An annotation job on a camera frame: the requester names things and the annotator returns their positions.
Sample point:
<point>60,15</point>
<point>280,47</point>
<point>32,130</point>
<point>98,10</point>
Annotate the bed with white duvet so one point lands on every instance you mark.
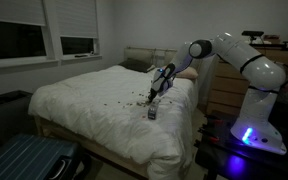
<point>94,100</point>

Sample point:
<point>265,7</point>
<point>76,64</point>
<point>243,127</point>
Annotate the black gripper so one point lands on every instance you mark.
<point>154,93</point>

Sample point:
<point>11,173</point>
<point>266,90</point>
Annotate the wooden chest of drawers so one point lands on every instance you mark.
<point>227,93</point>

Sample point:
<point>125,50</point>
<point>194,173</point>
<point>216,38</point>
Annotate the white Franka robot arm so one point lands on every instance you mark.
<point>260,110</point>

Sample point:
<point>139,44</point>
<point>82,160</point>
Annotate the black camera on stand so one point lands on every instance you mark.
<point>252,33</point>

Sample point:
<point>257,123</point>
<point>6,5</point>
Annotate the pink pillow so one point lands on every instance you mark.
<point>189,74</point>

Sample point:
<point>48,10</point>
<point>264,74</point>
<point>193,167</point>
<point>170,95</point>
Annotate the blue ribbed suitcase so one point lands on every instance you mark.
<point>27,156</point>

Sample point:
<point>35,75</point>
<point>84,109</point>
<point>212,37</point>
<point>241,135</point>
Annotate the narrow white window blind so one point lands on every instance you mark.
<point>77,18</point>

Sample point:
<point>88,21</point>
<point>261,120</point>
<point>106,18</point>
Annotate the wide dark window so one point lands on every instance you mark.
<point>14,40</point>

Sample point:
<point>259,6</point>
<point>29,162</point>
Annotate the wide white window blind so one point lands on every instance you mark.
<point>14,11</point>

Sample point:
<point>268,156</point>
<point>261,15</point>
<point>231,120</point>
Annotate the dark grey pillow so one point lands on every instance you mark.
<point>135,65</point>

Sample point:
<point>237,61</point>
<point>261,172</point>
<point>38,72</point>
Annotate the dark remote control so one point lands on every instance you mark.
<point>81,55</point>

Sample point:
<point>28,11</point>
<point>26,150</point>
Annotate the beige padded headboard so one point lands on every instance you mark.
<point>140,55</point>

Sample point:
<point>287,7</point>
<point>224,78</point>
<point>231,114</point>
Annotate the narrow dark window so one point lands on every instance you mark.
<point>77,45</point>

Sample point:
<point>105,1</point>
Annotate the wooden bed frame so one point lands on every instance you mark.
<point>94,146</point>

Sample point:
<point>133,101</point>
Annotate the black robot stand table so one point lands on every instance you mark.
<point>217,156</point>

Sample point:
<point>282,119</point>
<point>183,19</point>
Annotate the small brown box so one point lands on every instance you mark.
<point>272,39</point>

